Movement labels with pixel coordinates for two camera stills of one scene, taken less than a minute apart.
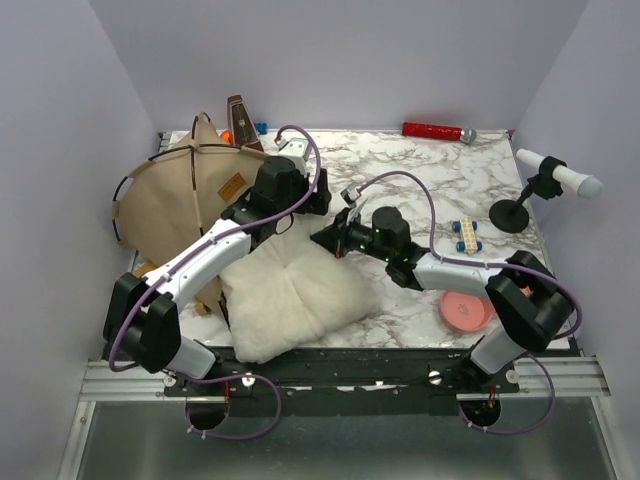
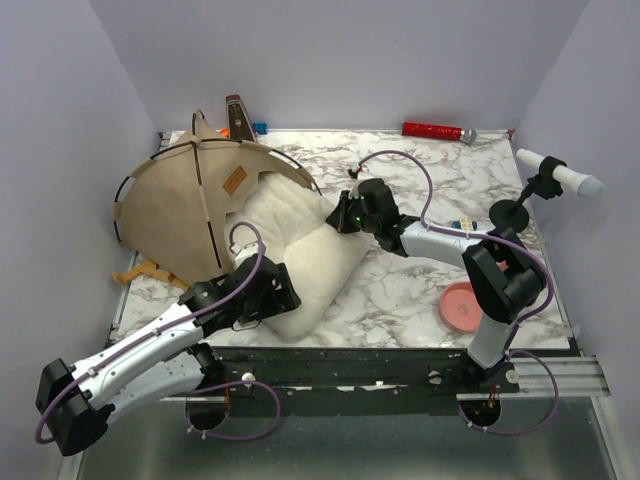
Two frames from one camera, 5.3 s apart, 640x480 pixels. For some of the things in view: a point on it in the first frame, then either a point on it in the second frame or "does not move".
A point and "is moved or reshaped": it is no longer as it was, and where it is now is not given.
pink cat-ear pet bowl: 465,311 does not move
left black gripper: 317,202 to 282,300
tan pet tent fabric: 179,193 does not move
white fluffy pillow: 291,295 is moved or reshaped
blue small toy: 262,127 does not move
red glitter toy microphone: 439,131 does not move
